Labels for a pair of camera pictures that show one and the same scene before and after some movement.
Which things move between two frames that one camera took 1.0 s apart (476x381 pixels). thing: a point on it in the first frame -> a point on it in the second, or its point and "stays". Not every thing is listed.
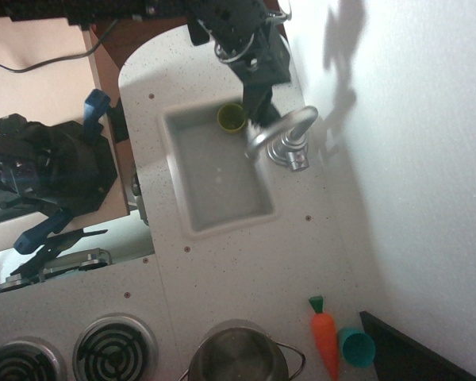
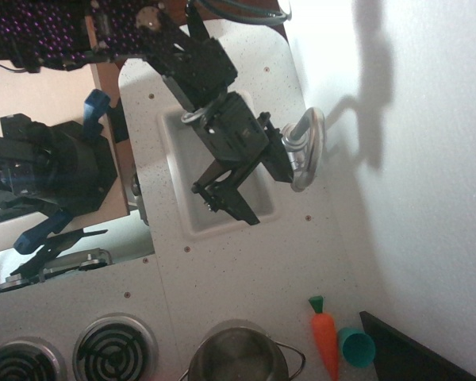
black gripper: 262,60 -> 233,132
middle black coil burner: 115,347 stays
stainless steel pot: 240,354 stays
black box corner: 399,358 stays
